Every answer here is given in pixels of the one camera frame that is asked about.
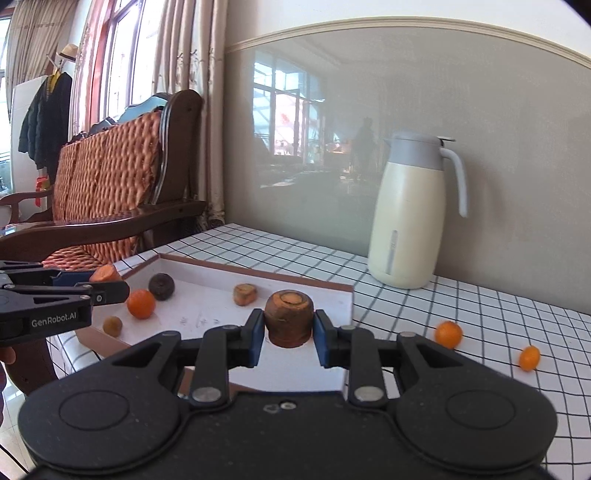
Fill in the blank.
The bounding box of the mandarin orange with spots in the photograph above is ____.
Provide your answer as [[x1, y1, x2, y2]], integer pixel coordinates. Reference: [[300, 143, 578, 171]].
[[435, 321, 464, 349]]

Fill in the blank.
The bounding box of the small brown fruit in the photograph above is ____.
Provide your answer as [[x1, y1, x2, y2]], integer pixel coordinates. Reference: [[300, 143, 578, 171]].
[[102, 316, 123, 338]]

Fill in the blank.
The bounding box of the dark passion fruit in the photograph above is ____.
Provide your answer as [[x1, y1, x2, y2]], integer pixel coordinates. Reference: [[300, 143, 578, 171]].
[[148, 273, 175, 301]]

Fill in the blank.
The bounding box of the white tray brown rim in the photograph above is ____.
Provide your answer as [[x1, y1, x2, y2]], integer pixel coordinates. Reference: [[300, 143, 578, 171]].
[[76, 254, 353, 392]]

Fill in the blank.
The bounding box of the orange woven chair cushion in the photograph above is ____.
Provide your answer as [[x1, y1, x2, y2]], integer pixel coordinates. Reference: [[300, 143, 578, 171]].
[[42, 110, 164, 272]]

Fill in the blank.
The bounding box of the dark hanging coat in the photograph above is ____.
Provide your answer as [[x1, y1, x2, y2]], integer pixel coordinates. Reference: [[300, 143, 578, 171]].
[[18, 73, 72, 184]]

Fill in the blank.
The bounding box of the orange carrot chunk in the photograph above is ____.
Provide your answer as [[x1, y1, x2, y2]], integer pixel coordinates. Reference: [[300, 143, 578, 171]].
[[89, 264, 122, 283]]

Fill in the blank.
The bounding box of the large orange fruit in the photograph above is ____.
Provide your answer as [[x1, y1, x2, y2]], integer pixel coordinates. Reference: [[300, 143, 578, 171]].
[[518, 345, 541, 372]]

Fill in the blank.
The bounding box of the straw hat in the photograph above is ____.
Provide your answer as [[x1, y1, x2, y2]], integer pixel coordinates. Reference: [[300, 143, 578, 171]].
[[58, 43, 78, 62]]

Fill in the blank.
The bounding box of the wooden chair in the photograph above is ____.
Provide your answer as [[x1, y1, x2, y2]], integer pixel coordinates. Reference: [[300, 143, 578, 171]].
[[0, 89, 209, 395]]

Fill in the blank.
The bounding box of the small orange in tray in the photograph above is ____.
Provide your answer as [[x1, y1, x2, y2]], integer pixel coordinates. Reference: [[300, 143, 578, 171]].
[[126, 289, 156, 320]]

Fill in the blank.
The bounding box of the cream thermos jug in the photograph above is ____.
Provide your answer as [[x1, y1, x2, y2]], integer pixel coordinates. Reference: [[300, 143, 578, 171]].
[[368, 132, 469, 290]]

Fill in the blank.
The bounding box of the brown-topped carrot chunk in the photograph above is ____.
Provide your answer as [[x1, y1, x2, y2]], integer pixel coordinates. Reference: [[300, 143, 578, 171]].
[[263, 290, 315, 349]]

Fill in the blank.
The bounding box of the person's left hand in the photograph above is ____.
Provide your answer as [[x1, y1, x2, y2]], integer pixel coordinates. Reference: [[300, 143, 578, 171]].
[[0, 347, 16, 424]]

